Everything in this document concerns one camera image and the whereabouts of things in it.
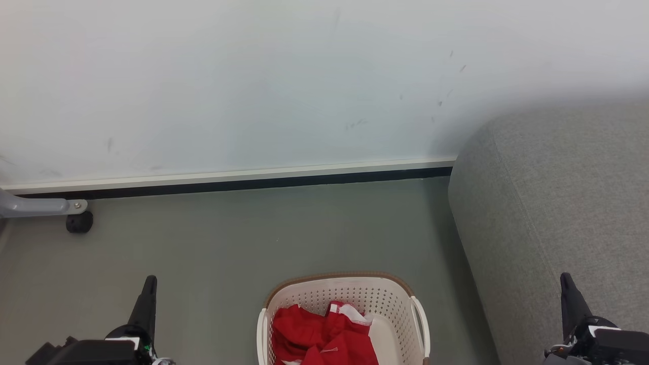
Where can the grey fabric sofa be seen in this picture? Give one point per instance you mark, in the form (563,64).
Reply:
(557,213)

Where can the black caster wheel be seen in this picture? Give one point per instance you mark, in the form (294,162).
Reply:
(79,223)

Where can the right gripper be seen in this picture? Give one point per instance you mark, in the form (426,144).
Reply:
(608,350)

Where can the red basketball jersey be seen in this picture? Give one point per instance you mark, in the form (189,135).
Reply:
(324,339)

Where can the grey metal base leg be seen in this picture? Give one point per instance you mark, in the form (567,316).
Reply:
(35,207)

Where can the white and black skirting board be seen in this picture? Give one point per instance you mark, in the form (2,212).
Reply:
(228,180)

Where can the white perforated laundry basket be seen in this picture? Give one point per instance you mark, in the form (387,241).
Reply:
(355,296)

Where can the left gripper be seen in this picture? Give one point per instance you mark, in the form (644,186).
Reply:
(96,354)

